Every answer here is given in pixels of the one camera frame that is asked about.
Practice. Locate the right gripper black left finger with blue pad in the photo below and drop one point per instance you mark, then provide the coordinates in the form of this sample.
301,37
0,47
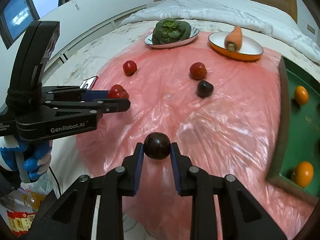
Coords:
71,216

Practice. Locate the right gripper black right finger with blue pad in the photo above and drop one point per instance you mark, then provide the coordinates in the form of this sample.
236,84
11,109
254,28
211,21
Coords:
242,217

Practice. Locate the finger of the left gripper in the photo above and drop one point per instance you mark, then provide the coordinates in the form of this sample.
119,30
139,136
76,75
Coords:
72,94
99,106

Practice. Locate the red apple cluster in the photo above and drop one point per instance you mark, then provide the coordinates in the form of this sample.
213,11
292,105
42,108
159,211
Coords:
198,71
117,92

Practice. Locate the large orange mandarin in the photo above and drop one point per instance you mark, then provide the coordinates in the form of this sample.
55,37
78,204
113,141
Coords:
302,174

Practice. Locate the dark plum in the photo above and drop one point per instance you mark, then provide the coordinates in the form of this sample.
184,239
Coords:
157,146
204,89

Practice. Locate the orange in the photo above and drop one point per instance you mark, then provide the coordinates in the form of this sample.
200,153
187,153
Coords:
301,95

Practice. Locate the blue gloved hand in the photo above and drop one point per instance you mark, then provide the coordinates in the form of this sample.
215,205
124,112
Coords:
36,165

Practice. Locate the smartphone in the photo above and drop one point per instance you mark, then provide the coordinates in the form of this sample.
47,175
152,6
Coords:
89,82

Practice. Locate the snack bag on floor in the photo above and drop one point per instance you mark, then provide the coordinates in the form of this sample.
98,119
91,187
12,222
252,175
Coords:
19,208

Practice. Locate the red apple far left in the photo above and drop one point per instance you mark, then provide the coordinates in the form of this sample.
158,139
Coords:
129,68

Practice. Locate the green tray box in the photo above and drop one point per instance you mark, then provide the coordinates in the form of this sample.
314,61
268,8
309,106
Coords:
298,133

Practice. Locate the pink plastic sheet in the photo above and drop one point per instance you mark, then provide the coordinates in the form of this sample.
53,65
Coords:
233,131

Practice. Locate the window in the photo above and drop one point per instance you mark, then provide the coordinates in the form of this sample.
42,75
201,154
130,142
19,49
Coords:
16,15

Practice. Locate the green leafy vegetable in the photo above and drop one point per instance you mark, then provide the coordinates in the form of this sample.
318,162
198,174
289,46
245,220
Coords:
169,31

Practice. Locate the white blue-rimmed oval plate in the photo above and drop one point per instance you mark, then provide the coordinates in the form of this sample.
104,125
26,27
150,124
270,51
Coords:
193,36

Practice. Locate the orange carrot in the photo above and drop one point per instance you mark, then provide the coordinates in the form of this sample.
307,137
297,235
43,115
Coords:
233,41

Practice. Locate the orange white round plate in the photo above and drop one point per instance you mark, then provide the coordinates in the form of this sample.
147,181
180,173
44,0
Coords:
250,50

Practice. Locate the white duvet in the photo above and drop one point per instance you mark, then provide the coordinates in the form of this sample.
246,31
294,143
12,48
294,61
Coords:
249,14

